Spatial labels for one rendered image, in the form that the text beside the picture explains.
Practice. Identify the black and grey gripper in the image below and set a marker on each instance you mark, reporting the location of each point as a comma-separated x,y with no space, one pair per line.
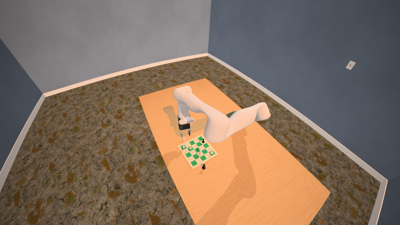
184,121

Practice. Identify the green and cream chessboard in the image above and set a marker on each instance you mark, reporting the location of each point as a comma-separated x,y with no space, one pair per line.
192,156

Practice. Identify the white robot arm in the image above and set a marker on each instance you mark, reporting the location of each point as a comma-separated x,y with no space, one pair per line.
219,127

